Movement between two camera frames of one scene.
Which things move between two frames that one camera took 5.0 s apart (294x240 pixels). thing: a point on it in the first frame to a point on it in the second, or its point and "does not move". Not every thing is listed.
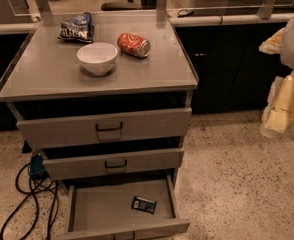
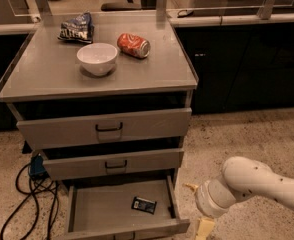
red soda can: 133,45 does not move
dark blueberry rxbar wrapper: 146,205 does not move
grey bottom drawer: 121,208 does not move
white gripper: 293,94 to 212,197
